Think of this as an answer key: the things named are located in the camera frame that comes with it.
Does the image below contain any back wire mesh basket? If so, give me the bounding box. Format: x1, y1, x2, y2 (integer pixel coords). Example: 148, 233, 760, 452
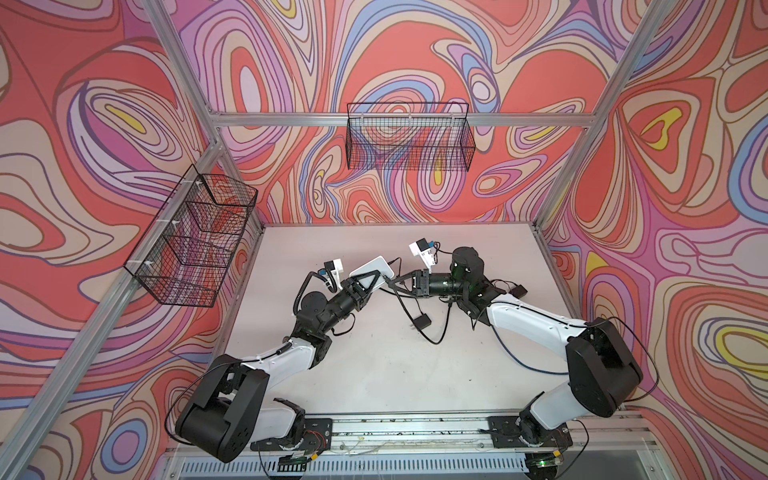
345, 100, 476, 172

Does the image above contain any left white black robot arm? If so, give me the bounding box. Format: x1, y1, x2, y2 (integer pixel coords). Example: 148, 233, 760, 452
174, 268, 393, 463

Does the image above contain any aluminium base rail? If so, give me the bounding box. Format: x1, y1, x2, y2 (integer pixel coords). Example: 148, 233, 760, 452
157, 411, 672, 479

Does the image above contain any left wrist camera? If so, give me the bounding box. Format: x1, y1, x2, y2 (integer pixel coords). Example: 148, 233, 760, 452
323, 258, 343, 293

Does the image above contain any wire mesh basket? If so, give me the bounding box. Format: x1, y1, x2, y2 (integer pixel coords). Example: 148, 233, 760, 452
123, 165, 258, 308
345, 100, 476, 172

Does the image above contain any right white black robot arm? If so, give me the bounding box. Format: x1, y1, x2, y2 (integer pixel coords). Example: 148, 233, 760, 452
409, 239, 643, 446

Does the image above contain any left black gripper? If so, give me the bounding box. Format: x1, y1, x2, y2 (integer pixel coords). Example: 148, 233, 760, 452
316, 275, 379, 340

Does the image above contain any left wire mesh basket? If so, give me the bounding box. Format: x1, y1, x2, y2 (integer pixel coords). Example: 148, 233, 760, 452
123, 165, 258, 308

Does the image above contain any black ethernet cable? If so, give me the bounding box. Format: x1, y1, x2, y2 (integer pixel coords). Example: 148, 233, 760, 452
380, 286, 452, 346

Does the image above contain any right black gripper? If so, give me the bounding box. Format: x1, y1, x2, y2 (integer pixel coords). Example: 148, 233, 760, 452
388, 269, 468, 298

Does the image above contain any small white network switch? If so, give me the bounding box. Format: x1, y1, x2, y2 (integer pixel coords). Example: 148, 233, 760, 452
349, 256, 395, 291

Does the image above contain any black power adapter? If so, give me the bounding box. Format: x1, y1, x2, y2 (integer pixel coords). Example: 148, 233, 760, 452
492, 279, 528, 299
386, 257, 433, 330

